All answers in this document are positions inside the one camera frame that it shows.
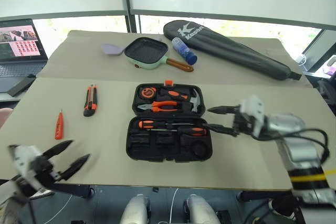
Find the silver rounded robot leg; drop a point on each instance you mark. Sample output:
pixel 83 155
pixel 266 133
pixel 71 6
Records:
pixel 200 209
pixel 135 211

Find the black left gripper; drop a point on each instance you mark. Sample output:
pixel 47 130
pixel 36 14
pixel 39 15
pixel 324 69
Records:
pixel 44 172

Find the green square frying pan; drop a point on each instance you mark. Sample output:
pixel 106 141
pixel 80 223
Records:
pixel 145 53

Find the orange voltage tester pen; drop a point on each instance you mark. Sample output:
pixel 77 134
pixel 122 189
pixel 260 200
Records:
pixel 59 127

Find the black table frame bar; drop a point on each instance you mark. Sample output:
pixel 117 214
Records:
pixel 71 190
pixel 262 195

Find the claw hammer orange black grip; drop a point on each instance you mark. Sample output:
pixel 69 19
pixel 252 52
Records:
pixel 195 100

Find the pink chair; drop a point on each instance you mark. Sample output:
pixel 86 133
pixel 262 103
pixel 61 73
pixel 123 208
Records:
pixel 4 116

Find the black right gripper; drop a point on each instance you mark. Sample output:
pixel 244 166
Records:
pixel 244 125

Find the open laptop computer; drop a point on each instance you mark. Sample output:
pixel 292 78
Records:
pixel 19 48

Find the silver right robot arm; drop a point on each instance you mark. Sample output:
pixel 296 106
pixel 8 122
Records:
pixel 302 153

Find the black flat phone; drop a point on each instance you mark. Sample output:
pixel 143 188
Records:
pixel 21 85

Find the black racket bag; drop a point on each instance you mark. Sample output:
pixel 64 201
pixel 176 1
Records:
pixel 231 48

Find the blue clear plastic bottle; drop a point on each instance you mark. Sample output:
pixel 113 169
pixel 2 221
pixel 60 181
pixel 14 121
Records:
pixel 183 49

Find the orange black utility knife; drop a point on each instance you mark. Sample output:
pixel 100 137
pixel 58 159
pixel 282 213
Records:
pixel 91 102

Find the purple small object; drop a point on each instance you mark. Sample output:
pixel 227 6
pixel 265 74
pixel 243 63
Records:
pixel 331 70

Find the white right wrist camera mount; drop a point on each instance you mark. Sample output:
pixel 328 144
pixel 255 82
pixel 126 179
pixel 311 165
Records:
pixel 253 107

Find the orange black tape measure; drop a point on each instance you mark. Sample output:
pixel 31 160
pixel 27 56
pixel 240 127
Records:
pixel 147 93

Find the white charger block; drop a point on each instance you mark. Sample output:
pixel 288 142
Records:
pixel 301 58

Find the purple silicone spatula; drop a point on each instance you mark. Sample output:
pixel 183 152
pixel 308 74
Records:
pixel 110 49

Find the black plastic tool case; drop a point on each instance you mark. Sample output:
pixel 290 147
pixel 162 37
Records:
pixel 168 153

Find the black office chair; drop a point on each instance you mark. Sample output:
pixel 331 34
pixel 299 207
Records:
pixel 326 90

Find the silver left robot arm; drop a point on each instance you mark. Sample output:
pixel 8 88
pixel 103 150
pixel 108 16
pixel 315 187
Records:
pixel 10 197

